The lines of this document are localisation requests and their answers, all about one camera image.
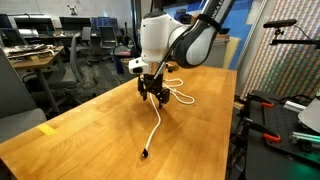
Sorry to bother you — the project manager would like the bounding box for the black stereo camera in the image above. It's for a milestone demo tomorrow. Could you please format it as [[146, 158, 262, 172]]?
[[262, 18, 298, 30]]

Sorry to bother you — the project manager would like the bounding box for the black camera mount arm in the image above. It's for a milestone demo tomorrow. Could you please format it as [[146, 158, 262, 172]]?
[[269, 27, 320, 50]]

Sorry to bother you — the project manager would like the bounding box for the grey drawer cabinet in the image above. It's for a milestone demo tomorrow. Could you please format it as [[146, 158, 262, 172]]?
[[203, 34, 231, 70]]

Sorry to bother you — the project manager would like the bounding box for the black monitor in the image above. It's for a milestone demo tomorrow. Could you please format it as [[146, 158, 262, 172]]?
[[13, 16, 56, 34], [59, 16, 92, 33]]

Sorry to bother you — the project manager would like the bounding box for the orange handled black clamp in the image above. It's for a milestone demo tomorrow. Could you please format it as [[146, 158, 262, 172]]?
[[242, 116, 282, 144], [247, 93, 276, 110]]

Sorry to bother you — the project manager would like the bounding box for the white braided rope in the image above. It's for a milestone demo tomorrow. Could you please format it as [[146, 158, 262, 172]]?
[[141, 78, 196, 159]]

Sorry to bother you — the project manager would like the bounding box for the grey fabric office chair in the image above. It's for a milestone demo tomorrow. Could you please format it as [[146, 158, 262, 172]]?
[[46, 31, 98, 99]]

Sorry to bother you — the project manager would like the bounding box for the black bowl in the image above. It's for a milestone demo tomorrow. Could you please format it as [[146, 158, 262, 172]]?
[[219, 27, 232, 36]]

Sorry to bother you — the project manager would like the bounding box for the large grey office chair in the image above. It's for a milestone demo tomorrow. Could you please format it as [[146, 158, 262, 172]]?
[[0, 48, 48, 144]]

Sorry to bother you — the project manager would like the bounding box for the small drone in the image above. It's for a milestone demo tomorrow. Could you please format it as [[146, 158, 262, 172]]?
[[65, 4, 80, 16]]

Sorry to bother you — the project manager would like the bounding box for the white machine with green light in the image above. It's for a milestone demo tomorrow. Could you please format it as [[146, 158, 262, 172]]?
[[244, 89, 320, 180]]

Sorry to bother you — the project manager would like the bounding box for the long silver aluminium extrusion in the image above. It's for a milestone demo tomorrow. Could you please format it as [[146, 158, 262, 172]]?
[[291, 131, 320, 146]]

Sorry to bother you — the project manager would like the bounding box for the yellow foam board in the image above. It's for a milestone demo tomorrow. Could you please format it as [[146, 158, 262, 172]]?
[[221, 36, 242, 71]]

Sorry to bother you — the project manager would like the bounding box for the wooden office desk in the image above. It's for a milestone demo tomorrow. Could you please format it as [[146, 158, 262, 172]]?
[[3, 44, 67, 115]]

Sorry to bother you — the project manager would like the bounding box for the colourful patterned panel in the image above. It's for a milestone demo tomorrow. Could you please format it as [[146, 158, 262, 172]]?
[[239, 0, 320, 101]]

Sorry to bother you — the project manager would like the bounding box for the yellow tape patch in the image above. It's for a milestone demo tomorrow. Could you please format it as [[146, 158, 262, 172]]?
[[36, 123, 59, 137]]

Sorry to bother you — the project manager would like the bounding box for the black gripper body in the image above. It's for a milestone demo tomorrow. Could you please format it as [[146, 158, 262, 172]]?
[[137, 72, 171, 101]]

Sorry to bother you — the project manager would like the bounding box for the black mesh office chair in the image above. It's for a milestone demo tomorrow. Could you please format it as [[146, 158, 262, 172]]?
[[98, 25, 128, 64]]

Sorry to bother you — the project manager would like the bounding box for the grey bin with cardboard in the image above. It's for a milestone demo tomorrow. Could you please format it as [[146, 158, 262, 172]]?
[[120, 57, 139, 81]]

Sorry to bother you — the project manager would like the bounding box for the blue bin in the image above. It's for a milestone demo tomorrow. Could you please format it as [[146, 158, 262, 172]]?
[[110, 46, 134, 75]]

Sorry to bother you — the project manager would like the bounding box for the short silver aluminium extrusion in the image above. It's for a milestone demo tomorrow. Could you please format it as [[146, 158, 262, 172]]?
[[283, 100, 308, 114]]

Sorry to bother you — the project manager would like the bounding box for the yellow wrist camera box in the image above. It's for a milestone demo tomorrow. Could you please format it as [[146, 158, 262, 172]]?
[[165, 63, 180, 74]]

